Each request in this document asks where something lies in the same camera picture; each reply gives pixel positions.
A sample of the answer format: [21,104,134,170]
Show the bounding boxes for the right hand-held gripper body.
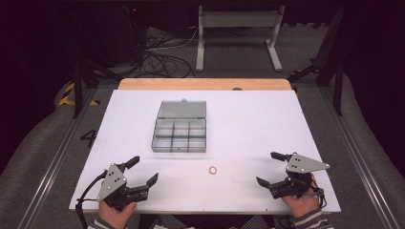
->
[267,152,330,200]

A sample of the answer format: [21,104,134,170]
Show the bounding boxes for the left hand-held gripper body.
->
[96,162,150,212]

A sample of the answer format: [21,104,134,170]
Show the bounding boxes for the clear plastic compartment box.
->
[150,98,207,154]

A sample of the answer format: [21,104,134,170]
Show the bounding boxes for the person's right hand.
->
[281,173,321,219]

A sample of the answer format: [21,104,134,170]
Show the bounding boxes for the person's left hand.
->
[98,199,139,229]

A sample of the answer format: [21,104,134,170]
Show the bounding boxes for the person's checkered right leg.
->
[238,215,275,229]

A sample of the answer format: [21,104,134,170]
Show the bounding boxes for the person's checkered leg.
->
[238,215,275,229]
[148,214,196,229]

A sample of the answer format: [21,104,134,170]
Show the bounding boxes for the person's checkered left leg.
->
[148,214,196,229]

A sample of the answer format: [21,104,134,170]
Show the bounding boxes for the black tripod stand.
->
[65,9,123,119]

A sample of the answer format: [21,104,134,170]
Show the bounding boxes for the wooden table board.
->
[117,77,293,92]

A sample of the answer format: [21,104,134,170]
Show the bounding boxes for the black angled stand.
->
[288,6,347,116]

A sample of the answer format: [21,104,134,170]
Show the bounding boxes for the dark equipment case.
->
[95,4,151,68]

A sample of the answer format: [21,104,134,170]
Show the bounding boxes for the white metal stand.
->
[195,5,287,73]

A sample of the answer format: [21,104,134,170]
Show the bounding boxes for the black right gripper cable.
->
[307,177,327,208]

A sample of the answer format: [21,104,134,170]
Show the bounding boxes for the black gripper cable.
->
[307,177,327,208]
[75,170,109,229]

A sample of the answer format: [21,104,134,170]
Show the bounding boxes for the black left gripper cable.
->
[75,170,109,229]

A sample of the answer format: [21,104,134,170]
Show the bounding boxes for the metal floor rail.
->
[17,88,98,229]
[319,86,400,229]

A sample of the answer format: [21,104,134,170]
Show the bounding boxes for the bundle of black floor cables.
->
[133,27,252,79]

